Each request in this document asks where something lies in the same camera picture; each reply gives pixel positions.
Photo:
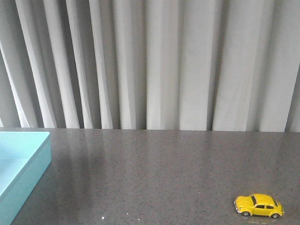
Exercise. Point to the grey pleated curtain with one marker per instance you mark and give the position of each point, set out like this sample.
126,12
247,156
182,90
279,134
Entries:
220,65

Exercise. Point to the yellow toy beetle car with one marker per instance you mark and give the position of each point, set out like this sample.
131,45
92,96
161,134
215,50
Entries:
259,205

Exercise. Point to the light blue box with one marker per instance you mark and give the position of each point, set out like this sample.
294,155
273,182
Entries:
24,157

